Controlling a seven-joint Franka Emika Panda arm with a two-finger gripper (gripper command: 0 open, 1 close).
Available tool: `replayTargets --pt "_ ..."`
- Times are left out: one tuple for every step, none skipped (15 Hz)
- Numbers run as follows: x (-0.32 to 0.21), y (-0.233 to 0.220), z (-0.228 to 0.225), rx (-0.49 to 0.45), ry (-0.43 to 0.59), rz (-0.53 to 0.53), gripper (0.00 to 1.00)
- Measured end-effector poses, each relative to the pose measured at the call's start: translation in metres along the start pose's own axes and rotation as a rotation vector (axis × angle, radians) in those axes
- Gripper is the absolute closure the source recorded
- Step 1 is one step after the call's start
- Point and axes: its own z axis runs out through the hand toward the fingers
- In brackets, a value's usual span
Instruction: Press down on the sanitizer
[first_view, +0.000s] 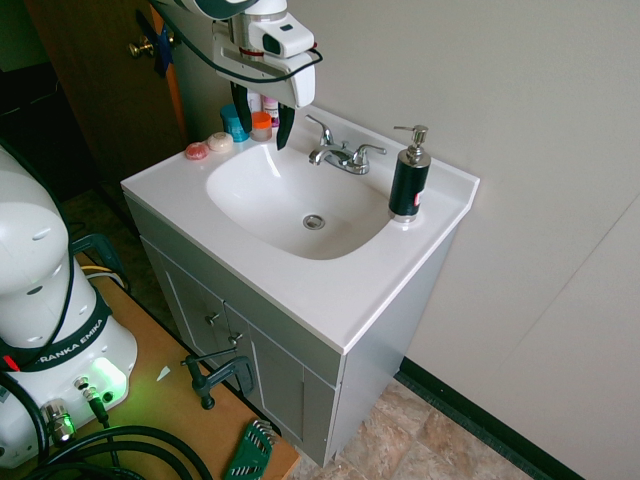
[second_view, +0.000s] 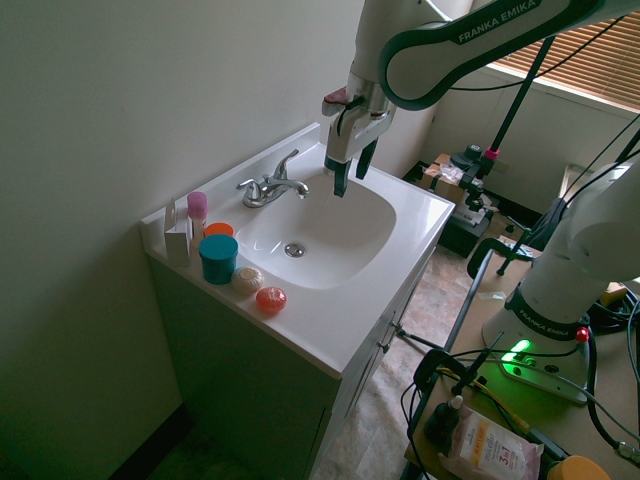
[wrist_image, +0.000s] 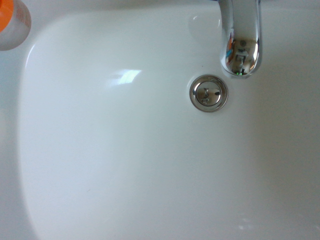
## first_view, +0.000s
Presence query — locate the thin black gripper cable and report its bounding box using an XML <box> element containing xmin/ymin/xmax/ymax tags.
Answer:
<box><xmin>149</xmin><ymin>0</ymin><xmax>325</xmax><ymax>84</ymax></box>

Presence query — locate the orange lid jar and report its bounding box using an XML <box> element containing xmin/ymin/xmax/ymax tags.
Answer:
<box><xmin>250</xmin><ymin>111</ymin><xmax>273</xmax><ymax>143</ymax></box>

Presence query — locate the black baseboard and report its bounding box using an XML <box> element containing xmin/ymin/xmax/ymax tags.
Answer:
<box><xmin>397</xmin><ymin>357</ymin><xmax>586</xmax><ymax>480</ymax></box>

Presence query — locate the black sanitizer pump bottle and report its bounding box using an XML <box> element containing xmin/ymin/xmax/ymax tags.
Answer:
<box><xmin>388</xmin><ymin>124</ymin><xmax>432</xmax><ymax>225</ymax></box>

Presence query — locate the black C clamp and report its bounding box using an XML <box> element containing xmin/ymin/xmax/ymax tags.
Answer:
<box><xmin>180</xmin><ymin>348</ymin><xmax>253</xmax><ymax>411</ymax></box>

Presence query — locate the white bottle pink label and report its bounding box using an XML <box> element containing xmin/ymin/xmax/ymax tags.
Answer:
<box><xmin>261</xmin><ymin>95</ymin><xmax>281</xmax><ymax>132</ymax></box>

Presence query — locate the blue tape strip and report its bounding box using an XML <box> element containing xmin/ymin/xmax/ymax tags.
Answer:
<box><xmin>152</xmin><ymin>21</ymin><xmax>182</xmax><ymax>79</ymax></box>

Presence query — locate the thick black cable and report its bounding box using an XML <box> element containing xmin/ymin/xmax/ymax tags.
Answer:
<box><xmin>0</xmin><ymin>372</ymin><xmax>216</xmax><ymax>480</ymax></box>

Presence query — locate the grey vanity cabinet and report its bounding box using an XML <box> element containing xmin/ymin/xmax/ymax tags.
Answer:
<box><xmin>123</xmin><ymin>193</ymin><xmax>457</xmax><ymax>469</ymax></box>

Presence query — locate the brass door knob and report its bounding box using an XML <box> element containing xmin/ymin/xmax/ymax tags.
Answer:
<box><xmin>127</xmin><ymin>35</ymin><xmax>154</xmax><ymax>61</ymax></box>

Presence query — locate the chrome sink faucet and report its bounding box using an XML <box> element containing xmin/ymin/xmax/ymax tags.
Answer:
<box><xmin>305</xmin><ymin>114</ymin><xmax>388</xmax><ymax>176</ymax></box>

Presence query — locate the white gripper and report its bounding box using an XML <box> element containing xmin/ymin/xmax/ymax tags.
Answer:
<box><xmin>210</xmin><ymin>29</ymin><xmax>318</xmax><ymax>152</ymax></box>

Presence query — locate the green hex key set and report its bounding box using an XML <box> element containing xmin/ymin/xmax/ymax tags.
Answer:
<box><xmin>223</xmin><ymin>419</ymin><xmax>276</xmax><ymax>480</ymax></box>

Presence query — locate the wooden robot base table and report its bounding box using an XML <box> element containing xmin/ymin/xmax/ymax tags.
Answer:
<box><xmin>29</xmin><ymin>252</ymin><xmax>302</xmax><ymax>480</ymax></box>

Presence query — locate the white sink countertop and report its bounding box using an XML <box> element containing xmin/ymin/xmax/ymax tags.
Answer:
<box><xmin>120</xmin><ymin>103</ymin><xmax>481</xmax><ymax>357</ymax></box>

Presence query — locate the brown wooden door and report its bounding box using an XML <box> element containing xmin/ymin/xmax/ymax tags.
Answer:
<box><xmin>24</xmin><ymin>0</ymin><xmax>189</xmax><ymax>187</ymax></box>

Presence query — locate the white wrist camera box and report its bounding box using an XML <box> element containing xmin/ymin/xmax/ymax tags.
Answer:
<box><xmin>248</xmin><ymin>11</ymin><xmax>316</xmax><ymax>61</ymax></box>

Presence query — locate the teal jar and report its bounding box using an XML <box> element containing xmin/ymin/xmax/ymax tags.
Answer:
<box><xmin>220</xmin><ymin>103</ymin><xmax>251</xmax><ymax>144</ymax></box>

